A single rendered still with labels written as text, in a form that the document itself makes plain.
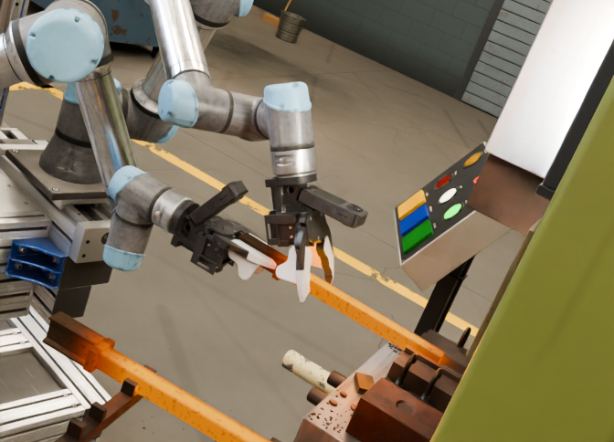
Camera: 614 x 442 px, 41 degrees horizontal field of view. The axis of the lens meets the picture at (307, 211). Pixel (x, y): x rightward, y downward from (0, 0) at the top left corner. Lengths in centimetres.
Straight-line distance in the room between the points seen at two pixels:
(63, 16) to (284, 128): 40
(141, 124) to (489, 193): 99
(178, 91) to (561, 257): 79
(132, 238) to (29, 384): 83
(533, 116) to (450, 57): 847
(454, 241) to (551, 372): 96
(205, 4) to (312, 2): 859
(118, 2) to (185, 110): 474
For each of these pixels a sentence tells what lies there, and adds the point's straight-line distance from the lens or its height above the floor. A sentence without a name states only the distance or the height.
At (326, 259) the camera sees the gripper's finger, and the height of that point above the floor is 104.
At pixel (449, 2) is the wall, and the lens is 961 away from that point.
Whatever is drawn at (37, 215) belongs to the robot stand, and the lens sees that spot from 198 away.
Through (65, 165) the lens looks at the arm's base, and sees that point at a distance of 196.
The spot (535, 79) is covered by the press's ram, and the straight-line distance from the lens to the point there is 112.
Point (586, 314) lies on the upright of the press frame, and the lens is 78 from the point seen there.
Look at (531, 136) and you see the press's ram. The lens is 112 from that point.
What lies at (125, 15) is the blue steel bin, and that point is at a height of 33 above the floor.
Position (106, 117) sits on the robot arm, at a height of 108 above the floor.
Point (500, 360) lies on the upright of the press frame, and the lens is 81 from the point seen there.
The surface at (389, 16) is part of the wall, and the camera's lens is 985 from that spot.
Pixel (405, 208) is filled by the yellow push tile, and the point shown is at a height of 100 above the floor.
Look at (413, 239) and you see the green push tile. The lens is 179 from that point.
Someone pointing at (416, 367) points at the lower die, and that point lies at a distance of 133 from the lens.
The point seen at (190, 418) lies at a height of 92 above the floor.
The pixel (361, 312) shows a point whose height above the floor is 101.
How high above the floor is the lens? 160
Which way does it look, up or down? 21 degrees down
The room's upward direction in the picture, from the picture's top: 21 degrees clockwise
